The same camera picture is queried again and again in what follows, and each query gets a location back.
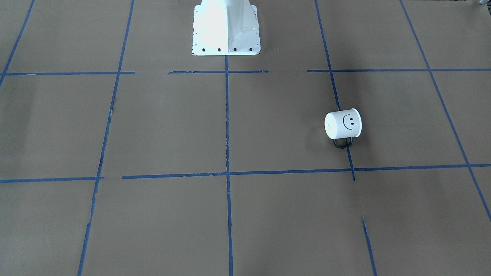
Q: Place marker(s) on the white smiley mug black handle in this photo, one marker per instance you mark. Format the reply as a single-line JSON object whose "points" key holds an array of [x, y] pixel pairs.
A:
{"points": [[343, 126]]}

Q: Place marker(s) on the white pedestal column base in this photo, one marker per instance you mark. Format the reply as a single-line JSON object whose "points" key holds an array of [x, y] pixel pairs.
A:
{"points": [[225, 28]]}

